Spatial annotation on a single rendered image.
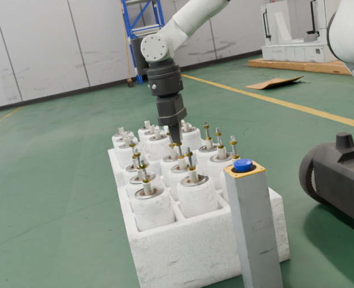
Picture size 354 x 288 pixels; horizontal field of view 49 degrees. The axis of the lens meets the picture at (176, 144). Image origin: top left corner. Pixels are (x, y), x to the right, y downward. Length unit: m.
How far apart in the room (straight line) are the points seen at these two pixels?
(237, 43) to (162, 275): 6.86
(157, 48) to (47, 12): 6.40
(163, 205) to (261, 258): 0.26
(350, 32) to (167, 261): 0.66
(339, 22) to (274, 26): 4.55
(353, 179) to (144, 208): 0.53
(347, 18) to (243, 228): 0.51
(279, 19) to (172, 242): 4.76
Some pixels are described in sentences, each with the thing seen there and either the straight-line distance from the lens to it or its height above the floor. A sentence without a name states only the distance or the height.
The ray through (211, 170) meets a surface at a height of 0.23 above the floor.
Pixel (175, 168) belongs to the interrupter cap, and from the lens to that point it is 1.10.
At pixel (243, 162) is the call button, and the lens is 0.83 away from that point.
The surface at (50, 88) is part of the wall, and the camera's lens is 7.34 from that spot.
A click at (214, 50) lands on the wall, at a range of 7.53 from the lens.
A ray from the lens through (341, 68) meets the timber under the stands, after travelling 3.87.
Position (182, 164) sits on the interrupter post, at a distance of 1.09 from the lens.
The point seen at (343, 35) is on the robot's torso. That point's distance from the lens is 0.97.
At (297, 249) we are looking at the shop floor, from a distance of 1.13.
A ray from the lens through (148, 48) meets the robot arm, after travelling 0.99.
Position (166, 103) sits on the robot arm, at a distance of 1.02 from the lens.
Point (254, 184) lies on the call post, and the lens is 0.82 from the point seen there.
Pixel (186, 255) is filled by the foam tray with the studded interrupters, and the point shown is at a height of 0.10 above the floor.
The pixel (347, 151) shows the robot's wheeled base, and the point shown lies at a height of 0.21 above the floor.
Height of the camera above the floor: 0.60
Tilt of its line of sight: 15 degrees down
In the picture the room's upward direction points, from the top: 12 degrees counter-clockwise
